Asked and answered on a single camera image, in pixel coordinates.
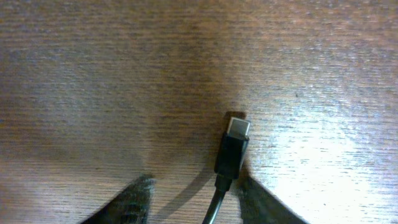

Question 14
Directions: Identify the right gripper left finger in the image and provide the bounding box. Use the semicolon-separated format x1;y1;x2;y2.
81;174;155;224

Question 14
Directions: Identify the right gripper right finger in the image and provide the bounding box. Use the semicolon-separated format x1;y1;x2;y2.
238;176;307;224

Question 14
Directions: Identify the black USB charging cable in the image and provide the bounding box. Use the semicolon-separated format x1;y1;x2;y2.
201;116;251;224

